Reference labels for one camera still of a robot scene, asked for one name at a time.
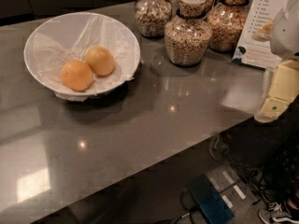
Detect middle glass cereal jar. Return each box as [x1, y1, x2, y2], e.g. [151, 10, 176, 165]
[164, 0, 212, 67]

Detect orange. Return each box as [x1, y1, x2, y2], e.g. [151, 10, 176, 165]
[61, 60, 93, 91]
[84, 46, 116, 76]

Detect allergens information sign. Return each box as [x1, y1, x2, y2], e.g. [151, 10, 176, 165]
[232, 0, 299, 68]

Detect glass cereal jar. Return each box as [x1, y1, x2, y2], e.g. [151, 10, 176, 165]
[164, 0, 212, 67]
[134, 0, 172, 38]
[206, 0, 249, 52]

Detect tangled black floor cables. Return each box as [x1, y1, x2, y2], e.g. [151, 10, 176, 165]
[207, 131, 299, 203]

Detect white bowl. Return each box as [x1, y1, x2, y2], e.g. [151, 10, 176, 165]
[23, 11, 141, 98]

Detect right glass cereal jar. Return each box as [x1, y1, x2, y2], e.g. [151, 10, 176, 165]
[206, 0, 249, 52]

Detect black white sneaker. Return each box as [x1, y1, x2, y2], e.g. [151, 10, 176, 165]
[258, 202, 299, 224]

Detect white paper bowl liner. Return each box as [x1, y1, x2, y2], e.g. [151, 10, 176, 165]
[31, 15, 136, 103]

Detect left glass cereal jar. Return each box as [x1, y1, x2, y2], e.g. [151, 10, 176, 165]
[134, 0, 172, 38]

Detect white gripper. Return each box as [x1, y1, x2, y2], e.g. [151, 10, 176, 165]
[252, 0, 299, 123]

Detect blue grey floor box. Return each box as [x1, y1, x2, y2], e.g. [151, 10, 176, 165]
[187, 164, 258, 224]

